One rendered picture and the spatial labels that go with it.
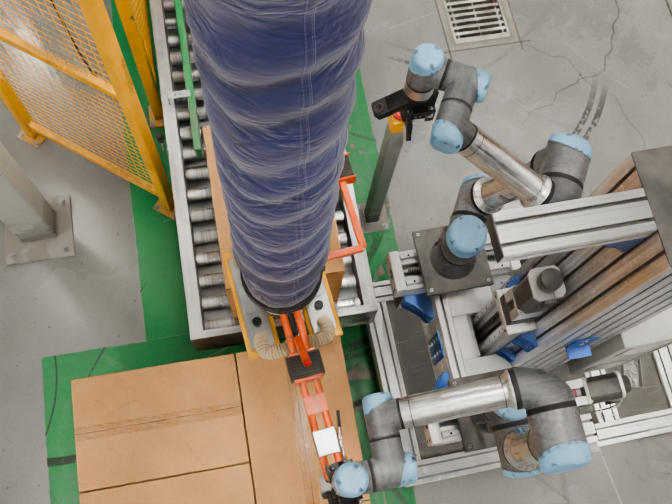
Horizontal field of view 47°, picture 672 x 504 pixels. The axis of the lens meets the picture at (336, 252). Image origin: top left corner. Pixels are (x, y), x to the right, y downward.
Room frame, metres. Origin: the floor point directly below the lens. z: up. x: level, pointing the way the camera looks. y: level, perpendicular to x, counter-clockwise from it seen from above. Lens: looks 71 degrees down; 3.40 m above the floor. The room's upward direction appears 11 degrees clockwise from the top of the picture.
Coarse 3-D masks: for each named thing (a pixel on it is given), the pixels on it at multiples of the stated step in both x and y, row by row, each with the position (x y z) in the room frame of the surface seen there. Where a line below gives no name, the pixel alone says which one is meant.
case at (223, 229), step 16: (208, 128) 1.19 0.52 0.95; (208, 144) 1.13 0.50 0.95; (208, 160) 1.07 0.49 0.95; (224, 208) 0.91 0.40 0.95; (224, 224) 0.85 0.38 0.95; (224, 240) 0.79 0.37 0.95; (336, 240) 0.87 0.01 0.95; (224, 272) 0.69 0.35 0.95; (336, 272) 0.76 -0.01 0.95; (336, 288) 0.76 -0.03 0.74
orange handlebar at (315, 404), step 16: (352, 208) 0.87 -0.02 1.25; (352, 224) 0.82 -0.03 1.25; (336, 256) 0.71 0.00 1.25; (288, 320) 0.50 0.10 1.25; (288, 336) 0.45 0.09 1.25; (304, 336) 0.46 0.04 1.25; (304, 384) 0.33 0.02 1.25; (320, 384) 0.34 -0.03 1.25; (304, 400) 0.28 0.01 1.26; (320, 400) 0.29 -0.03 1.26
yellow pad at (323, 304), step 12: (324, 276) 0.68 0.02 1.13; (324, 288) 0.64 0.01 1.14; (312, 300) 0.60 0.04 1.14; (324, 300) 0.61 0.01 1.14; (312, 312) 0.56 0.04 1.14; (324, 312) 0.57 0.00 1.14; (336, 312) 0.58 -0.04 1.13; (312, 324) 0.53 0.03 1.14; (336, 324) 0.54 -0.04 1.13; (336, 336) 0.51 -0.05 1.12
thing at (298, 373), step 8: (296, 352) 0.41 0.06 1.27; (312, 352) 0.42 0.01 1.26; (288, 360) 0.38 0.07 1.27; (296, 360) 0.39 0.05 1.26; (312, 360) 0.40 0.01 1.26; (320, 360) 0.40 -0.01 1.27; (288, 368) 0.36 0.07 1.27; (296, 368) 0.37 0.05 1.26; (304, 368) 0.37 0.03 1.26; (312, 368) 0.37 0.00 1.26; (320, 368) 0.38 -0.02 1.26; (296, 376) 0.34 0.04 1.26; (304, 376) 0.35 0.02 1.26; (312, 376) 0.35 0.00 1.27; (320, 376) 0.36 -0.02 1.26; (296, 384) 0.33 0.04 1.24
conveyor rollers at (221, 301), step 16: (176, 64) 1.66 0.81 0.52; (176, 80) 1.58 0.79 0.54; (192, 176) 1.16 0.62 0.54; (208, 176) 1.18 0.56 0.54; (192, 192) 1.09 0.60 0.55; (208, 192) 1.11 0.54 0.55; (208, 208) 1.04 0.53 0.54; (208, 240) 0.92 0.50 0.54; (208, 256) 0.85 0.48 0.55; (208, 304) 0.66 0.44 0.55; (224, 304) 0.68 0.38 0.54; (336, 304) 0.76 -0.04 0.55; (352, 304) 0.77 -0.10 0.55; (208, 320) 0.61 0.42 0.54; (224, 320) 0.61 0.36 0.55
